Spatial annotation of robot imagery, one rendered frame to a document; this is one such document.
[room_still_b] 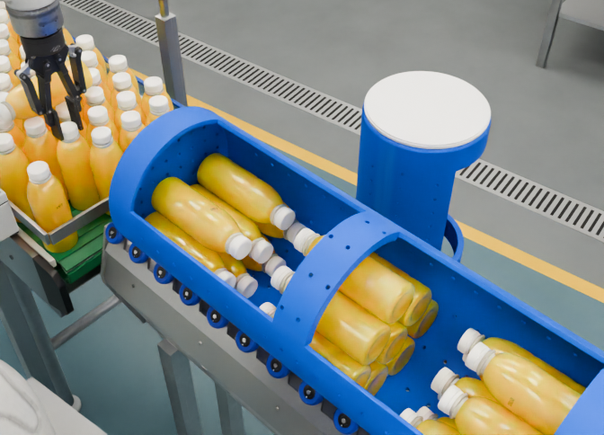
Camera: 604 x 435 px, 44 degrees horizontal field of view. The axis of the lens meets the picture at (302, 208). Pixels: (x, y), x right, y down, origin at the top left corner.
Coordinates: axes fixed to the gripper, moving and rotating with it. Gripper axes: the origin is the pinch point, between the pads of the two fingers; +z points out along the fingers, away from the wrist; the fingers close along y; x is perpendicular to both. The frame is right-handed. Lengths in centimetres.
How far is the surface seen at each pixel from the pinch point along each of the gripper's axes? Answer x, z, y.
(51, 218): -9.4, 12.3, -12.6
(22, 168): 2.9, 8.3, -10.1
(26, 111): 6.2, -1.0, -4.4
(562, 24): 22, 112, 291
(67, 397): 18, 104, -14
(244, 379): -57, 24, -7
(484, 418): -97, -2, -1
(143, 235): -35.3, 1.4, -8.6
